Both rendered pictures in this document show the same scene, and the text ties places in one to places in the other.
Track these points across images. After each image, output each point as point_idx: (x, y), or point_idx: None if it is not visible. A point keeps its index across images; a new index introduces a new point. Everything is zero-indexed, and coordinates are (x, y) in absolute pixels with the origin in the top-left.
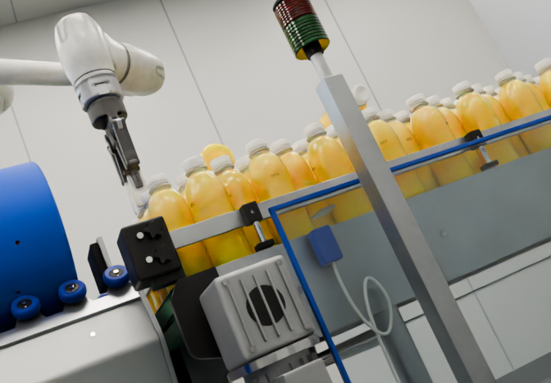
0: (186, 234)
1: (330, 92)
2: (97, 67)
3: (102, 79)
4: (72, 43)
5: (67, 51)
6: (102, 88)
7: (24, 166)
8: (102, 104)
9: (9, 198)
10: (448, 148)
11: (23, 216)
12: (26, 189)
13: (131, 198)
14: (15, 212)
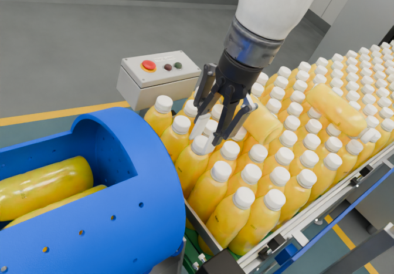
0: (241, 262)
1: (389, 249)
2: (283, 37)
3: (275, 52)
4: None
5: (280, 0)
6: (265, 61)
7: (170, 192)
8: (251, 75)
9: (152, 250)
10: (362, 199)
11: (155, 262)
12: (169, 236)
13: (196, 129)
14: (151, 261)
